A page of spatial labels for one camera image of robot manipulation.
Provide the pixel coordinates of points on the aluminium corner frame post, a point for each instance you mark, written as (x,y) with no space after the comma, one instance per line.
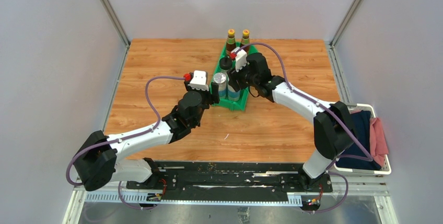
(116,22)

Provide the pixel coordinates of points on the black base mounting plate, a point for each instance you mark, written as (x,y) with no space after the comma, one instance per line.
(230,181)

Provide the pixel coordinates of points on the white plastic basket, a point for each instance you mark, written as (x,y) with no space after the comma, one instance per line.
(361,114)

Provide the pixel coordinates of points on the yellow cap sauce bottle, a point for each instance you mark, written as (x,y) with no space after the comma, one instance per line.
(245,37)
(230,44)

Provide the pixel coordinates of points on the pink cloth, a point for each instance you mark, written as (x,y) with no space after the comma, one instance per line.
(377,141)

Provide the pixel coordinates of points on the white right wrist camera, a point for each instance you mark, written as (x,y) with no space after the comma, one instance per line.
(239,56)

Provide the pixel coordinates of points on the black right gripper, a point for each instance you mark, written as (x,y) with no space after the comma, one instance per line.
(234,77)

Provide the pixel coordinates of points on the silver lid blue label jar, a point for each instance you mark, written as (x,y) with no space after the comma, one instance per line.
(232,94)

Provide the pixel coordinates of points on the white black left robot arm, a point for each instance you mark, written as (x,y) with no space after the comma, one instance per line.
(102,158)

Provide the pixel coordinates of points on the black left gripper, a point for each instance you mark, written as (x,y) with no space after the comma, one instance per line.
(214,99)

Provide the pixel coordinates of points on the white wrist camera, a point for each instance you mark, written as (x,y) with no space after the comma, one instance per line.
(239,56)
(196,80)

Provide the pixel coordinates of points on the silver lid spice jar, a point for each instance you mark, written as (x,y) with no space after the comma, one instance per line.
(221,79)

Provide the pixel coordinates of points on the black cap salt jar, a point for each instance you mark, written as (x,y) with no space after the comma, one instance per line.
(225,65)

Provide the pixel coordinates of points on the right aluminium corner post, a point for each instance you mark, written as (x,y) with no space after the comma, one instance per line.
(345,22)

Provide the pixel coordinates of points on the aluminium front rail frame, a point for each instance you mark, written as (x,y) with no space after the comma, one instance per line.
(354,199)

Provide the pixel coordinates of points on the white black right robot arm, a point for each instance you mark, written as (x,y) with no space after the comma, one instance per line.
(334,130)

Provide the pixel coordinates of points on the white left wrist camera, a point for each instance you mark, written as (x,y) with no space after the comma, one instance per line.
(196,80)

